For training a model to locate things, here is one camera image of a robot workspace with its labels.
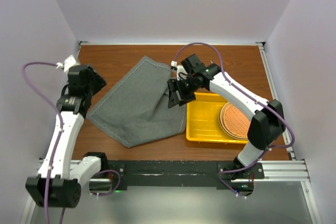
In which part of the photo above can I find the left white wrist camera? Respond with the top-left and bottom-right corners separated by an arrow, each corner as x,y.
56,55 -> 80,73

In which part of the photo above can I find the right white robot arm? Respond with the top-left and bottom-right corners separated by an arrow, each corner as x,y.
167,55 -> 289,178

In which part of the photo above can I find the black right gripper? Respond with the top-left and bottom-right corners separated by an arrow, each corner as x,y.
167,75 -> 199,109

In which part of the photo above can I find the round woven orange plate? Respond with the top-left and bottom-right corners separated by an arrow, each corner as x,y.
219,102 -> 250,141

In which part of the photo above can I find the yellow plastic tray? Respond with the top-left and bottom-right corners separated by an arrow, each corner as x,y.
186,92 -> 247,145

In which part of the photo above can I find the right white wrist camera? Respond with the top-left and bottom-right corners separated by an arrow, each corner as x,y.
171,61 -> 188,80

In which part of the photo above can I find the grey cloth napkin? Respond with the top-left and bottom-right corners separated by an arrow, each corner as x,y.
87,56 -> 186,148

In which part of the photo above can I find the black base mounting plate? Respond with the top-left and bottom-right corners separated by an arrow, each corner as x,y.
88,158 -> 264,200

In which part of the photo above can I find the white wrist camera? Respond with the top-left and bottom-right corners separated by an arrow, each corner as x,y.
171,61 -> 188,80
56,55 -> 80,73

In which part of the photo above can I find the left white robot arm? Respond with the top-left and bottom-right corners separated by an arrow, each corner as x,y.
25,65 -> 109,208

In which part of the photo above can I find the aluminium frame rail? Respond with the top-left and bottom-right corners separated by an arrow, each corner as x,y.
51,156 -> 309,182

